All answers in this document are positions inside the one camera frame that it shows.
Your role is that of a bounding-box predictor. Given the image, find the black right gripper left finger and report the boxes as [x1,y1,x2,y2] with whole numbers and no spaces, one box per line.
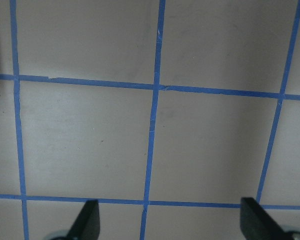
[65,200,101,240]

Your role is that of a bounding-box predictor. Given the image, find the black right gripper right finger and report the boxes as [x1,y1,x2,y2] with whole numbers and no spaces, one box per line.
[240,197,292,240]

